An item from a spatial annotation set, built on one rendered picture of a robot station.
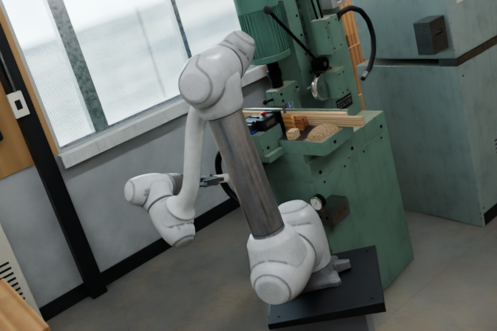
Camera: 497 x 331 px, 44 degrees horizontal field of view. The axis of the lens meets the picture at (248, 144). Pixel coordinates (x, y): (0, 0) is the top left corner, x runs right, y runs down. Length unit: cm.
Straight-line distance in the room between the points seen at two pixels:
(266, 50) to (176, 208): 86
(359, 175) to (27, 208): 182
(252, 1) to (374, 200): 106
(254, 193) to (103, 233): 215
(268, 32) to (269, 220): 100
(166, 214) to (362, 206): 110
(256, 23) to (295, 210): 89
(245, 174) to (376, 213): 130
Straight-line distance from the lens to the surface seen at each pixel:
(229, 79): 165
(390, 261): 308
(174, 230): 200
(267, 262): 178
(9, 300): 296
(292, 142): 251
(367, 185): 285
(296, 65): 268
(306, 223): 195
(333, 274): 206
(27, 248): 365
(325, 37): 265
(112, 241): 383
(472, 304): 292
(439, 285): 305
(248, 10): 253
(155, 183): 209
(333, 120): 254
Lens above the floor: 174
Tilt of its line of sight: 19 degrees down
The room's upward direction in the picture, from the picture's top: 16 degrees counter-clockwise
